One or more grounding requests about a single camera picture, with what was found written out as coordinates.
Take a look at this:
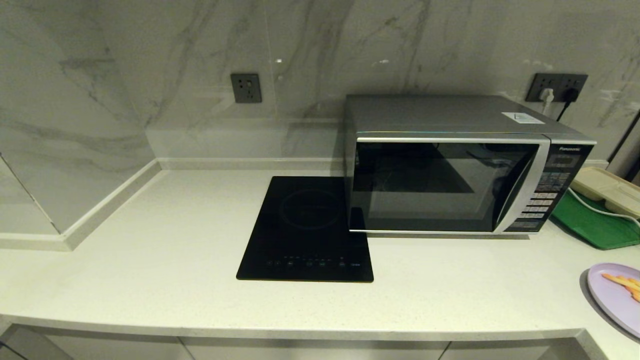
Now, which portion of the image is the silver Panasonic microwave oven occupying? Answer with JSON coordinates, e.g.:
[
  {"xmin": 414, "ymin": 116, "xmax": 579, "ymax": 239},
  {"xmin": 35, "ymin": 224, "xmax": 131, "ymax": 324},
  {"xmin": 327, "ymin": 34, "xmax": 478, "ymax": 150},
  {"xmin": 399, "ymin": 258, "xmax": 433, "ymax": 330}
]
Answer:
[{"xmin": 344, "ymin": 94, "xmax": 597, "ymax": 236}]

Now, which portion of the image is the purple round plate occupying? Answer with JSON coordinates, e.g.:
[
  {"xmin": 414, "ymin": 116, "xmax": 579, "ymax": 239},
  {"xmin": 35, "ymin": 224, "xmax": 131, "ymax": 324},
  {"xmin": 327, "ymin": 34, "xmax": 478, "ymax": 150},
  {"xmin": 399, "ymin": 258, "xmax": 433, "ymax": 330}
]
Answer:
[{"xmin": 586, "ymin": 263, "xmax": 640, "ymax": 340}]

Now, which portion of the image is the grey double wall socket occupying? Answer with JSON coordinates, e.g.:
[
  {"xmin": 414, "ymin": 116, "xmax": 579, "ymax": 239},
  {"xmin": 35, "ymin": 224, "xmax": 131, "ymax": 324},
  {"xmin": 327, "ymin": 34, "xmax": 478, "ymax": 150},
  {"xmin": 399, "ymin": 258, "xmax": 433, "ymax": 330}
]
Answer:
[{"xmin": 525, "ymin": 73, "xmax": 589, "ymax": 104}]

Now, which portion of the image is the grey cabinet front panel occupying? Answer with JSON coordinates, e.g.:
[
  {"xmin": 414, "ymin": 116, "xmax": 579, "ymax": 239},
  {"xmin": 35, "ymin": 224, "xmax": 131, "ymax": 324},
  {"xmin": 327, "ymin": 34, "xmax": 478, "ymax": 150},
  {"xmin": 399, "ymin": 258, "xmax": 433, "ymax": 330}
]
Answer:
[{"xmin": 440, "ymin": 340, "xmax": 583, "ymax": 360}]

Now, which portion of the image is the black induction cooktop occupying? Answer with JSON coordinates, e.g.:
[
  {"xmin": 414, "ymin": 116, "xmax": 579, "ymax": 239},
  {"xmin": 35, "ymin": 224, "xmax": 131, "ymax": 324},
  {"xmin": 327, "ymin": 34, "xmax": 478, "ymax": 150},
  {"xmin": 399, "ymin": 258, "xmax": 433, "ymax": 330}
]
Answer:
[{"xmin": 236, "ymin": 175, "xmax": 375, "ymax": 284}]

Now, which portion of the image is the white label sticker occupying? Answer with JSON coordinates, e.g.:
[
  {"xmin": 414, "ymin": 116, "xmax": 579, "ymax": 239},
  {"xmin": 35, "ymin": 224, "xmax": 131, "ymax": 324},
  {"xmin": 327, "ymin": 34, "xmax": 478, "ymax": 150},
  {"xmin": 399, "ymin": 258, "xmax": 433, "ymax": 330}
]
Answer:
[{"xmin": 501, "ymin": 112, "xmax": 546, "ymax": 125}]

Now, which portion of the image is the grey single wall socket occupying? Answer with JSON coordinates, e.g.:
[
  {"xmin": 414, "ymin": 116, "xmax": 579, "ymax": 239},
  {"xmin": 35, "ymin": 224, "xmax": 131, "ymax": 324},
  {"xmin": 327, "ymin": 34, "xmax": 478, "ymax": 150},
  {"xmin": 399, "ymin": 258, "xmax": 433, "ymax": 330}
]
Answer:
[{"xmin": 230, "ymin": 73, "xmax": 263, "ymax": 104}]

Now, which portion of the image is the white cable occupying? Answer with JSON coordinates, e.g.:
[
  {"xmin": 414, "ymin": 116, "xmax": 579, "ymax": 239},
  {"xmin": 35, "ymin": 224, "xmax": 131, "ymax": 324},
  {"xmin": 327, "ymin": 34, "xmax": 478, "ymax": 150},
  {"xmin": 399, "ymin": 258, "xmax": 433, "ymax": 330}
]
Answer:
[{"xmin": 567, "ymin": 187, "xmax": 640, "ymax": 221}]

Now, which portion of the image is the green plastic tray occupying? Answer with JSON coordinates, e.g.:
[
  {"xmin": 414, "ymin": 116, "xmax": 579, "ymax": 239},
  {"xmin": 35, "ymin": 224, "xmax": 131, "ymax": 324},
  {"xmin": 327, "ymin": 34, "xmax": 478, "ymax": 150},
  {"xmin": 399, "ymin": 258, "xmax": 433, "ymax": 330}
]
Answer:
[{"xmin": 550, "ymin": 189, "xmax": 640, "ymax": 251}]

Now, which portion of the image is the black glass microwave door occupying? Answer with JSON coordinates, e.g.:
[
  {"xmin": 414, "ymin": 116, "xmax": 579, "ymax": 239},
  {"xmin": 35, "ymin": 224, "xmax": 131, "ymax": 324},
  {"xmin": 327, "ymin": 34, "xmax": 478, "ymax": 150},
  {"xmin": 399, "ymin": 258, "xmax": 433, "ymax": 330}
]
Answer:
[{"xmin": 350, "ymin": 137, "xmax": 551, "ymax": 235}]

